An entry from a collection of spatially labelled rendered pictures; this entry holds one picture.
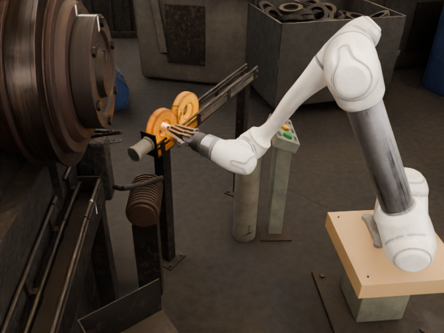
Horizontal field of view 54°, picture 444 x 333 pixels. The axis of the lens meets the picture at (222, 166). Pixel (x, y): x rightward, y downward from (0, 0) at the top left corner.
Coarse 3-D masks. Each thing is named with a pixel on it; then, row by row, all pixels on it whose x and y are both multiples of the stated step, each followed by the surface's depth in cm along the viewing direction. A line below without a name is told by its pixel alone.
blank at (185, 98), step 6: (180, 96) 177; (186, 96) 178; (192, 96) 181; (174, 102) 176; (180, 102) 175; (186, 102) 179; (192, 102) 183; (198, 102) 187; (174, 108) 176; (180, 108) 177; (192, 108) 185; (180, 114) 178; (186, 114) 186; (192, 114) 186; (180, 120) 179
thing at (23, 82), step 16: (16, 0) 89; (32, 0) 89; (16, 16) 87; (32, 16) 86; (16, 32) 87; (32, 32) 86; (16, 48) 86; (32, 48) 86; (16, 64) 87; (32, 64) 86; (16, 80) 87; (32, 80) 86; (16, 96) 88; (32, 96) 89; (16, 112) 90; (32, 112) 90; (32, 128) 93; (48, 128) 93; (32, 144) 96; (48, 144) 95; (48, 160) 104; (64, 160) 104; (80, 160) 117
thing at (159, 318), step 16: (144, 288) 103; (160, 288) 106; (112, 304) 98; (128, 304) 102; (144, 304) 105; (160, 304) 109; (80, 320) 94; (96, 320) 98; (112, 320) 101; (128, 320) 104; (144, 320) 108; (160, 320) 108
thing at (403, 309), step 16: (320, 272) 202; (336, 272) 202; (320, 288) 194; (336, 288) 194; (352, 288) 180; (336, 304) 186; (352, 304) 181; (368, 304) 173; (384, 304) 174; (400, 304) 175; (336, 320) 179; (352, 320) 180; (368, 320) 179; (384, 320) 180; (400, 320) 180; (416, 320) 180
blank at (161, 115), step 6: (162, 108) 170; (156, 114) 166; (162, 114) 167; (168, 114) 171; (174, 114) 174; (150, 120) 166; (156, 120) 165; (162, 120) 168; (168, 120) 172; (174, 120) 176; (150, 126) 166; (156, 126) 166; (150, 132) 166; (156, 132) 168; (162, 132) 176; (156, 138) 169; (162, 138) 172
